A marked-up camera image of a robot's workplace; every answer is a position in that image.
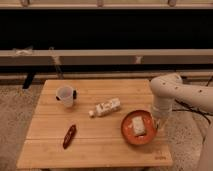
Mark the white plastic bottle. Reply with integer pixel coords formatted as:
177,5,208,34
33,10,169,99
88,98,121,117

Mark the black cable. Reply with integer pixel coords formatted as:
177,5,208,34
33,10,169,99
171,75,213,125

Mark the translucent measuring cup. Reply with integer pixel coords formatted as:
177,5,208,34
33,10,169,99
56,86,77,107

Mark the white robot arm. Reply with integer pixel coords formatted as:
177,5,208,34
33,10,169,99
150,73,213,171

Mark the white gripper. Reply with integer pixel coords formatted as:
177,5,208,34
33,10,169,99
151,98,173,129

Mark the orange ceramic bowl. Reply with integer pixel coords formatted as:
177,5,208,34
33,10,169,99
121,110,157,146

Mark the grey metal rail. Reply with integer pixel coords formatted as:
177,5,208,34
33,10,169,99
0,49,213,66

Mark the white sponge block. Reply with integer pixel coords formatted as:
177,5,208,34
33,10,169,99
132,116,146,136

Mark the wooden table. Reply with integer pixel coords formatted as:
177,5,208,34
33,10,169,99
17,79,173,169

